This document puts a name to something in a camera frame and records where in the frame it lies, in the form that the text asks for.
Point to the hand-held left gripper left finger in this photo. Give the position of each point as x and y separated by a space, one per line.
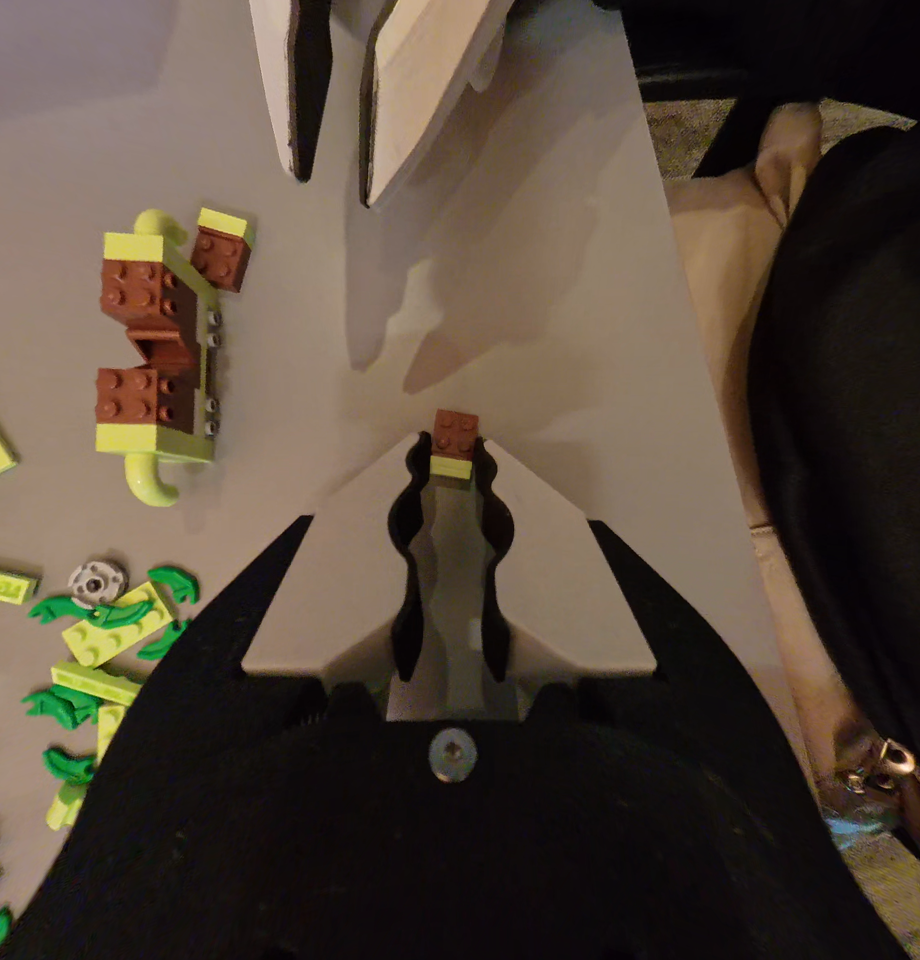
325 600

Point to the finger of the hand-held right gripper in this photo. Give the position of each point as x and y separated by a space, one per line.
430 75
272 67

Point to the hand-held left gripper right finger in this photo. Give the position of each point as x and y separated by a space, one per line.
572 600

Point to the small brown and lime brick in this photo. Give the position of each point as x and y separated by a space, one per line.
220 259
454 435

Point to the brown lime brick build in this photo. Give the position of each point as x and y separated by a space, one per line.
145 300

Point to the scattered lime bricks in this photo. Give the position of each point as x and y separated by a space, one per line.
111 630

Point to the grey round brick piece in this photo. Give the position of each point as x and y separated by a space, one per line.
96 585

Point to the scattered green leaf pieces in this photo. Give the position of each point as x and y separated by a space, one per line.
59 709

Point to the beige cloth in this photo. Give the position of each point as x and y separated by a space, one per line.
729 300

